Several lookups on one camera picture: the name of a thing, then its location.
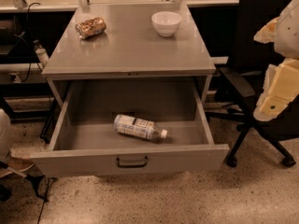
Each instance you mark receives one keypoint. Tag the open grey top drawer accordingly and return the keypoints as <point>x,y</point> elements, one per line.
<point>85,143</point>

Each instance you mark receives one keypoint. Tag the white ceramic bowl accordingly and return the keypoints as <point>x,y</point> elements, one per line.
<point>166,23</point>

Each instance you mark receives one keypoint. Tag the crushed gold can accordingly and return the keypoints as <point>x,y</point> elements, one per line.
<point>90,27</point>

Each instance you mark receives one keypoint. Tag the black office chair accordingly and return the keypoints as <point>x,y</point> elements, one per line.
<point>243,76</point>

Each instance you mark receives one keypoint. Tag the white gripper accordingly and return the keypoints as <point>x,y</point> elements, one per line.
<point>289,32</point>

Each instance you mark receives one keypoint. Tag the clear blue-label plastic bottle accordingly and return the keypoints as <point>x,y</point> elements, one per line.
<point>140,128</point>

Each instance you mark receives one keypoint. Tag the small bottle beside cabinet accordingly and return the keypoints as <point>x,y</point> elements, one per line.
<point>41,53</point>

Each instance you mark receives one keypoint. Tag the black drawer handle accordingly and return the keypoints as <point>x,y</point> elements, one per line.
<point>131,164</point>

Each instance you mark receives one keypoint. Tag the grey metal cabinet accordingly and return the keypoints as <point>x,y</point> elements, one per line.
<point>129,47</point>

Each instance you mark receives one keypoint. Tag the black stand foot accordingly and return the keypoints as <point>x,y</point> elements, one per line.
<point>34,180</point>

